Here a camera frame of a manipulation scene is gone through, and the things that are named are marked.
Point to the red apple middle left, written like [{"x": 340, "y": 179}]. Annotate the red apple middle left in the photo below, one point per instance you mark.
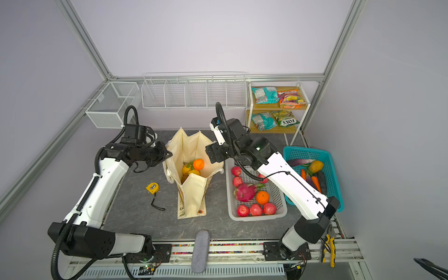
[{"x": 237, "y": 181}]

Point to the teal plastic basket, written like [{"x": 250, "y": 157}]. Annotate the teal plastic basket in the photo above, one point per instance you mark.
[{"x": 329, "y": 170}]

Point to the purple eggplant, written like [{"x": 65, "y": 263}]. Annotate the purple eggplant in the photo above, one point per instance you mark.
[{"x": 300, "y": 162}]

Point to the cream floral tote bag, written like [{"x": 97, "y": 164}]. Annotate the cream floral tote bag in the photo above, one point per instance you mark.
[{"x": 191, "y": 189}]

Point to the pink dragon fruit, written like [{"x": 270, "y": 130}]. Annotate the pink dragon fruit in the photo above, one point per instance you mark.
[{"x": 246, "y": 192}]

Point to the red apple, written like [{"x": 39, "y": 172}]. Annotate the red apple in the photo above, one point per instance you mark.
[
  {"x": 256, "y": 210},
  {"x": 236, "y": 171},
  {"x": 237, "y": 181},
  {"x": 269, "y": 209},
  {"x": 264, "y": 179},
  {"x": 243, "y": 211}
]

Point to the red apple front right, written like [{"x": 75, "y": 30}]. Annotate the red apple front right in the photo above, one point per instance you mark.
[{"x": 269, "y": 209}]

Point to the black tripod leg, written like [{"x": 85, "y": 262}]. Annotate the black tripod leg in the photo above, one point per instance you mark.
[{"x": 437, "y": 271}]

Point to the teal snack bag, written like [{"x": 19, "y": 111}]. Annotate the teal snack bag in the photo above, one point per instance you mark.
[
  {"x": 265, "y": 95},
  {"x": 264, "y": 121}
]

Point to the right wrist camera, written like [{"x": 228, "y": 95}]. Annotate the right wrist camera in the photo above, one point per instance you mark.
[{"x": 227, "y": 134}]

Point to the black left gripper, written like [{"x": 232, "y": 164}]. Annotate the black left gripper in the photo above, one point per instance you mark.
[{"x": 163, "y": 153}]

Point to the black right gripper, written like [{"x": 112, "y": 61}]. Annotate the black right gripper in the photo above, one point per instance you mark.
[{"x": 216, "y": 150}]

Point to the green Fox's candy bag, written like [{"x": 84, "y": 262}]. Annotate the green Fox's candy bag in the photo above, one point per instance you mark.
[{"x": 284, "y": 119}]

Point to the yellow mango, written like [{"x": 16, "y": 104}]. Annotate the yellow mango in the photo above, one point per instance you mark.
[{"x": 315, "y": 167}]

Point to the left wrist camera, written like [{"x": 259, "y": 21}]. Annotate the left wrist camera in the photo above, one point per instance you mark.
[{"x": 136, "y": 135}]

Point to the red apple back left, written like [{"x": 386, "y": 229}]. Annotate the red apple back left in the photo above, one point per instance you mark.
[{"x": 236, "y": 171}]

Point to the red apple front middle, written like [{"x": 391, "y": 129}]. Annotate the red apple front middle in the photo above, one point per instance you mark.
[{"x": 256, "y": 210}]

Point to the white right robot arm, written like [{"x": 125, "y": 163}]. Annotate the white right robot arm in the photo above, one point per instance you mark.
[{"x": 316, "y": 209}]

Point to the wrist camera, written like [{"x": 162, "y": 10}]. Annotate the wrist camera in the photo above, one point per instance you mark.
[
  {"x": 227, "y": 134},
  {"x": 136, "y": 135}
]

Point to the small orange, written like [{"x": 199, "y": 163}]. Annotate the small orange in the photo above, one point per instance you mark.
[{"x": 198, "y": 164}]

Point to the red apple centre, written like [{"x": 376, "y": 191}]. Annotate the red apple centre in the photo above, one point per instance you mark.
[{"x": 264, "y": 179}]

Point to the white two-tier wooden shelf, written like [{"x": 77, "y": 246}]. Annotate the white two-tier wooden shelf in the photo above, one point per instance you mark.
[{"x": 277, "y": 110}]

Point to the colourful snack bag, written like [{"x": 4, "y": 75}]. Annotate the colourful snack bag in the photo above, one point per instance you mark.
[{"x": 291, "y": 99}]

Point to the yellow black pliers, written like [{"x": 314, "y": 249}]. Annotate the yellow black pliers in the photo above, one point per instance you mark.
[{"x": 328, "y": 250}]

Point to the yellow tape measure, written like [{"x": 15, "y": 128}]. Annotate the yellow tape measure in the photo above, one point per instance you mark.
[{"x": 153, "y": 189}]

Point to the white wire cube basket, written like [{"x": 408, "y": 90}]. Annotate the white wire cube basket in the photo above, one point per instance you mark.
[{"x": 107, "y": 109}]

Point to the grey padded cylinder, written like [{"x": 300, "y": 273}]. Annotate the grey padded cylinder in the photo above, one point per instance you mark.
[{"x": 200, "y": 252}]

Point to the white wire wall rack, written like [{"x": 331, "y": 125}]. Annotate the white wire wall rack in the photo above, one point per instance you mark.
[{"x": 194, "y": 90}]

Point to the red apple front left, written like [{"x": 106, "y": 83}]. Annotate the red apple front left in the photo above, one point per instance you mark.
[{"x": 243, "y": 211}]

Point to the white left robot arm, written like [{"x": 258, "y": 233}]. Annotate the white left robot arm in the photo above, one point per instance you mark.
[{"x": 80, "y": 234}]

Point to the white plastic basket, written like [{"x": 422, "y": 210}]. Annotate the white plastic basket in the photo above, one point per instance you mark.
[{"x": 276, "y": 197}]

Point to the dark cucumber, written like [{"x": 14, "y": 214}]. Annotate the dark cucumber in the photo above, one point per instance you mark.
[{"x": 323, "y": 183}]

